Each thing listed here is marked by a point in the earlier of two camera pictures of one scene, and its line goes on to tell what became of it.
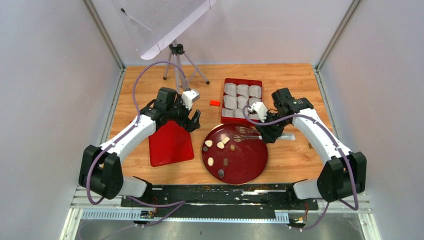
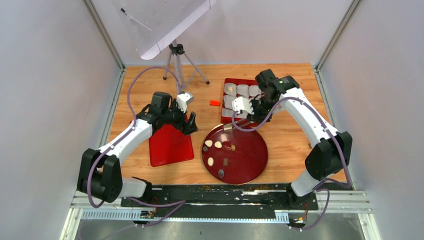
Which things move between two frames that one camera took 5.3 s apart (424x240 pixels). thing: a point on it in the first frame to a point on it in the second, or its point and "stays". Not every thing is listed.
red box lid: [170, 144] stays
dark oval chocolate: [221, 173] stays
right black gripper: [268, 135] to [258, 117]
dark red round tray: [234, 153] stays
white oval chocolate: [210, 161] stays
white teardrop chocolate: [209, 143] stays
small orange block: [215, 102] stays
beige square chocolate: [225, 140] to [228, 126]
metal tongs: [248, 133] to [230, 126]
